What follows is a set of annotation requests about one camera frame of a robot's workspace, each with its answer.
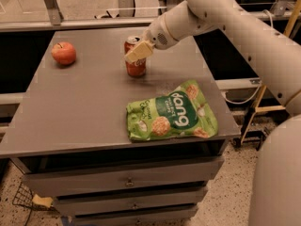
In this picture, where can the green dang chips bag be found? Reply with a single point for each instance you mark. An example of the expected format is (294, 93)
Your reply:
(184, 112)

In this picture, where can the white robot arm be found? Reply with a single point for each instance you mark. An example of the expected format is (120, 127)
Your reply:
(276, 59)

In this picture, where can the metal railing frame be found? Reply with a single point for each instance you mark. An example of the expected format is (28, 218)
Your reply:
(43, 15)

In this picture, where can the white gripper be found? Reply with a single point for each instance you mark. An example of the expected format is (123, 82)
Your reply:
(157, 38)

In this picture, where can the red coke can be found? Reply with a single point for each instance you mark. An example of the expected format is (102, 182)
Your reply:
(138, 68)

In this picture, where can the grey drawer cabinet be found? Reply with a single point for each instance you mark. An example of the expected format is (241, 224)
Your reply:
(69, 135)

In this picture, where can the black wire basket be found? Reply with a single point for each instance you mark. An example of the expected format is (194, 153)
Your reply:
(24, 197)

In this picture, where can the red apple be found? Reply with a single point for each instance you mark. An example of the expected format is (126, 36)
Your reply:
(64, 53)

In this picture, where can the yellow foam block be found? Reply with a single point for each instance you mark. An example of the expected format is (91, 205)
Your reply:
(42, 201)

